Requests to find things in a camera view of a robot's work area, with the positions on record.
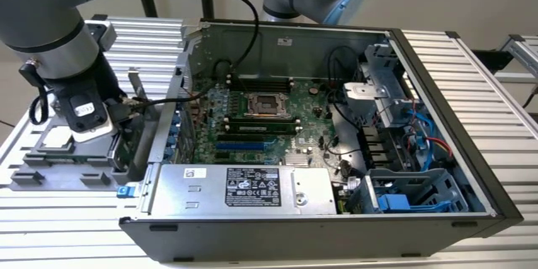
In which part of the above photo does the green graphics card black fan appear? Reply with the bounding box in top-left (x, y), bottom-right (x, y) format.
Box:
top-left (106, 66), bottom-right (148, 174)

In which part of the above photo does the silver CPU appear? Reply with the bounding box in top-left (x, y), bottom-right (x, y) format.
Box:
top-left (41, 127), bottom-right (76, 149)

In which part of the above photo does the black round speaker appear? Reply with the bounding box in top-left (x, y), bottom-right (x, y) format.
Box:
top-left (212, 59), bottom-right (235, 77)

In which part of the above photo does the grey plastic parts rack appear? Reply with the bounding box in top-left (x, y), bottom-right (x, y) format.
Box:
top-left (10, 98), bottom-right (164, 192)

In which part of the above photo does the long black expansion slot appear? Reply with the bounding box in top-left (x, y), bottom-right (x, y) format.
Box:
top-left (216, 134), bottom-right (267, 142)

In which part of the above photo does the blue expansion slot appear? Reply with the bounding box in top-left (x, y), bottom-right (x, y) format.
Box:
top-left (214, 142), bottom-right (269, 152)

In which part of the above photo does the CPU socket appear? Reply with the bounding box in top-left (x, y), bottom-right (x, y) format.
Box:
top-left (245, 92), bottom-right (289, 116)

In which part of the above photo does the RAM stick with white label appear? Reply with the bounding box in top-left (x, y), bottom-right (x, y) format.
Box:
top-left (236, 125), bottom-right (296, 132)

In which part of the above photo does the silver power supply unit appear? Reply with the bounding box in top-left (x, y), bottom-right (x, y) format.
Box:
top-left (146, 164), bottom-right (339, 216)

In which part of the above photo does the green motherboard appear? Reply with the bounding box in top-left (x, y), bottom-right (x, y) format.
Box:
top-left (190, 76), bottom-right (367, 172)

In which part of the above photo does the silver finned chipset heatsink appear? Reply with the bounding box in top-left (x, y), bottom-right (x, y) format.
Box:
top-left (284, 153), bottom-right (311, 166)

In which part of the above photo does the silver metal drive cage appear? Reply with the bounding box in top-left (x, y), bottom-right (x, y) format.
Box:
top-left (341, 43), bottom-right (420, 129)

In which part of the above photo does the open black PC case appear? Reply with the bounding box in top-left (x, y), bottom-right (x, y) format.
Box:
top-left (118, 18), bottom-right (524, 263)

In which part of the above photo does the blue plastic drive carrier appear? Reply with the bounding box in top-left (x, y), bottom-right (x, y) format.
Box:
top-left (376, 194), bottom-right (412, 214)

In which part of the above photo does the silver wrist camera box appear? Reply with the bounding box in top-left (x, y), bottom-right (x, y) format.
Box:
top-left (85, 20), bottom-right (117, 52)

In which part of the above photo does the black wrist connector cable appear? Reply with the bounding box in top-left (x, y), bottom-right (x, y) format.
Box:
top-left (18, 57), bottom-right (56, 125)

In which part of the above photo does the metal socket cover frame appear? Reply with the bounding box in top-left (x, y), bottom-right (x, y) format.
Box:
top-left (247, 93), bottom-right (287, 115)

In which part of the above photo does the black camera cable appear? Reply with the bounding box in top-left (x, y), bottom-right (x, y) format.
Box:
top-left (161, 0), bottom-right (260, 108)

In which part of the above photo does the thin black cable loop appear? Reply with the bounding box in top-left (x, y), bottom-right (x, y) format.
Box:
top-left (325, 45), bottom-right (360, 106)

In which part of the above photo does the blue data wire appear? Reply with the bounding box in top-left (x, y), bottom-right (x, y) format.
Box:
top-left (405, 108), bottom-right (448, 175)

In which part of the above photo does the red data wire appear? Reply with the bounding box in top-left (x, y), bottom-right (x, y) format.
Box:
top-left (424, 135), bottom-right (453, 158)

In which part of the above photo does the black frame bracket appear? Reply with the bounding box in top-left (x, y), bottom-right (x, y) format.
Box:
top-left (469, 49), bottom-right (511, 71)

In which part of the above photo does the aluminium side frame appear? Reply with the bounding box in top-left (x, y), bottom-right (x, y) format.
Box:
top-left (491, 33), bottom-right (538, 84)

